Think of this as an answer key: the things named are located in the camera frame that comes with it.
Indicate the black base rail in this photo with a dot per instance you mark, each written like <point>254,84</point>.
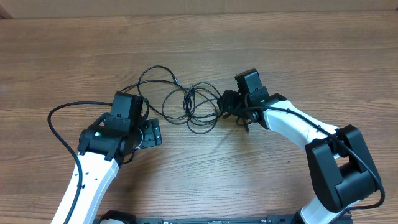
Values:
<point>211,221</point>

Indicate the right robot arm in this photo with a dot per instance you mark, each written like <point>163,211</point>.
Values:
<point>343,174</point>

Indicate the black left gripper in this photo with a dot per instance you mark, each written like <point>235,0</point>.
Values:
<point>152,136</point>

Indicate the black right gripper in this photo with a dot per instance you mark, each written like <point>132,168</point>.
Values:
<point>227,105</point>

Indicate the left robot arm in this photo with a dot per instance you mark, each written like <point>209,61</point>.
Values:
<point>104,146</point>

